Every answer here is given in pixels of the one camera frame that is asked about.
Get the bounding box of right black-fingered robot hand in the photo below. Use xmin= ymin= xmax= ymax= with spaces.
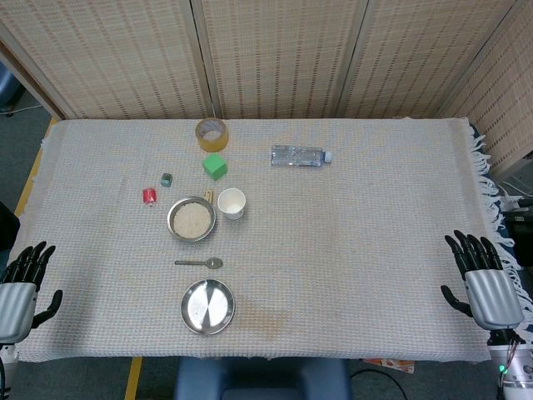
xmin=440 ymin=230 xmax=525 ymax=331

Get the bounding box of left black-fingered robot hand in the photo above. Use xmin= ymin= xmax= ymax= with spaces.
xmin=0 ymin=240 xmax=63 ymax=345

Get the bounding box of metal spoon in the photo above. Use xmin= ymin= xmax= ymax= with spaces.
xmin=174 ymin=257 xmax=224 ymax=270

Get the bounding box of steel bowl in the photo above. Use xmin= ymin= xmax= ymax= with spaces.
xmin=167 ymin=196 xmax=217 ymax=243

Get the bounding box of steel plate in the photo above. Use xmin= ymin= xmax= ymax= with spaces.
xmin=180 ymin=278 xmax=237 ymax=336

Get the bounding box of white paper cup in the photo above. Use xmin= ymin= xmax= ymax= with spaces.
xmin=217 ymin=187 xmax=247 ymax=221

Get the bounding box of black box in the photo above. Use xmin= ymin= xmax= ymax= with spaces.
xmin=501 ymin=210 xmax=533 ymax=268

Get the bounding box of black object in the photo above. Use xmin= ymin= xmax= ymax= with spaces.
xmin=0 ymin=202 xmax=21 ymax=253

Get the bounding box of white power strip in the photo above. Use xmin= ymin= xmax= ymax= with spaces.
xmin=499 ymin=195 xmax=533 ymax=213

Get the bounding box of orange printed package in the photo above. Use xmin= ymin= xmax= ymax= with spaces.
xmin=361 ymin=357 xmax=416 ymax=374

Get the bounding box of beige woven tablecloth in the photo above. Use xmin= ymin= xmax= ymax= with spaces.
xmin=0 ymin=116 xmax=533 ymax=363

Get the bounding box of blue office chair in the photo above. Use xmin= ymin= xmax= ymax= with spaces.
xmin=0 ymin=62 xmax=22 ymax=116

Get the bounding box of clear plastic water bottle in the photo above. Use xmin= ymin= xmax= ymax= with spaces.
xmin=271 ymin=144 xmax=333 ymax=168

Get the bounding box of blue padded seat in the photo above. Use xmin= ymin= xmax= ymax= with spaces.
xmin=172 ymin=357 xmax=353 ymax=400

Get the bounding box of green cube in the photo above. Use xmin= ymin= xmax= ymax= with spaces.
xmin=202 ymin=152 xmax=228 ymax=182

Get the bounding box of brown packing tape roll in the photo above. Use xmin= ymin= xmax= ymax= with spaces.
xmin=195 ymin=117 xmax=229 ymax=153

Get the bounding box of bamboo folding screen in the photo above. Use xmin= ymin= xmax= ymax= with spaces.
xmin=0 ymin=0 xmax=533 ymax=181

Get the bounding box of black floor cable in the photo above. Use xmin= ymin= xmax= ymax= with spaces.
xmin=349 ymin=368 xmax=407 ymax=400

